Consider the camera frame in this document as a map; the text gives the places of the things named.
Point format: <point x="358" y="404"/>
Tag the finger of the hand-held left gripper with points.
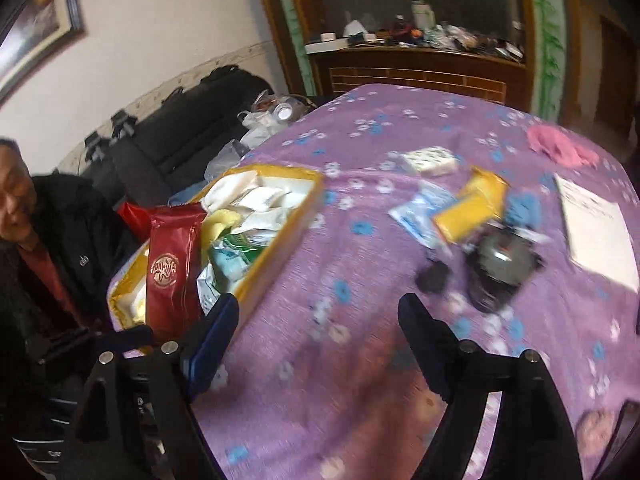
<point x="90" y="342"/>

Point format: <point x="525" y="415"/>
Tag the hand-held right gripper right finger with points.
<point x="425" y="350"/>

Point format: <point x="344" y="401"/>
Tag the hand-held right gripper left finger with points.
<point x="212" y="345"/>

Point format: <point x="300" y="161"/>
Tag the white printed mailer bag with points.
<point x="207" y="285"/>

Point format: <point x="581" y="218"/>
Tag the teal packet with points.
<point x="232" y="257"/>

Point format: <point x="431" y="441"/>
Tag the red packet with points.
<point x="172" y="260"/>

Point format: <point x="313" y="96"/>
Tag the yellow towel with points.
<point x="220" y="222"/>

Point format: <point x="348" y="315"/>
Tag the white grey mailer bag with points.
<point x="265" y="232"/>

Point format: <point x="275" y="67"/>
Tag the white cloth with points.
<point x="255" y="197"/>

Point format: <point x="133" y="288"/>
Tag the white foam box yellow tape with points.
<point x="295" y="210"/>

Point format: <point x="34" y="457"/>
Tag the black power adapter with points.
<point x="432" y="277"/>

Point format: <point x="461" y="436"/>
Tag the purple floral bedsheet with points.
<point x="350" y="360"/>

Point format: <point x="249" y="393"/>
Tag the black motor with shaft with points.
<point x="500" y="262"/>

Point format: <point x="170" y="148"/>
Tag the red plastic bag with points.
<point x="132" y="217"/>

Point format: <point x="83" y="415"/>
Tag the blue white packet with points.
<point x="417" y="212"/>

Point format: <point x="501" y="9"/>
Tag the yellow packet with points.
<point x="475" y="205"/>

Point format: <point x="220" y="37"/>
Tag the clear plastic bag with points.
<point x="225" y="157"/>

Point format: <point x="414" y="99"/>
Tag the white patterned tissue pack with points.
<point x="430" y="160"/>

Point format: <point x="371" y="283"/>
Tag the white paper sheet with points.
<point x="597" y="230"/>

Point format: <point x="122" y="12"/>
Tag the black luggage bag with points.
<point x="190" y="120"/>

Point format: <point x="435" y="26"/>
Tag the white plastic bag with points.
<point x="265" y="115"/>

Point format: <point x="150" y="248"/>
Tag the pink cloth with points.
<point x="562" y="145"/>

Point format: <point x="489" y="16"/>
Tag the wooden cabinet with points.
<point x="415" y="70"/>

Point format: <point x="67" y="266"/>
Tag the pile of small clutter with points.
<point x="475" y="40"/>

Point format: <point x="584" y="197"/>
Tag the flat white box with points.
<point x="325" y="46"/>

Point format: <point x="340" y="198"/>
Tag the red black round device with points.
<point x="400" y="30"/>

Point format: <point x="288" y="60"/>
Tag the tissue box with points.
<point x="357" y="30"/>

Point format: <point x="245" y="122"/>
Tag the white tumbler green lid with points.
<point x="422" y="12"/>

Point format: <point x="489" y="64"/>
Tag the framed wall picture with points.
<point x="35" y="25"/>

